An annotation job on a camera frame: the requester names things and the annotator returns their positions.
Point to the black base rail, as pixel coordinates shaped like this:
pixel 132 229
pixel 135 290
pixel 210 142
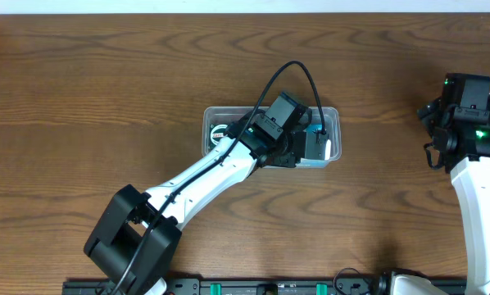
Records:
pixel 253 287

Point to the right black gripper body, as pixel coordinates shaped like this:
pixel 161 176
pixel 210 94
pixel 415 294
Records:
pixel 427 113

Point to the blue KoolFever box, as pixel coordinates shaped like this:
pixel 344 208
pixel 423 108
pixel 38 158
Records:
pixel 315 143

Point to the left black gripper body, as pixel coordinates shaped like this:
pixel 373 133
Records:
pixel 315 144

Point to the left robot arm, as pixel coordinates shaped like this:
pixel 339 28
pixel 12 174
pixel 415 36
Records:
pixel 136 236

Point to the clear plastic container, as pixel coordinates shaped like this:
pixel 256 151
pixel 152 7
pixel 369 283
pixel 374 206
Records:
pixel 226 115

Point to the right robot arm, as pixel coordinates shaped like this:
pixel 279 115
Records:
pixel 470 177

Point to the green round-label box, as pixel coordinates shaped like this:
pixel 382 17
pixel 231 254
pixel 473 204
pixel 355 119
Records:
pixel 217 132

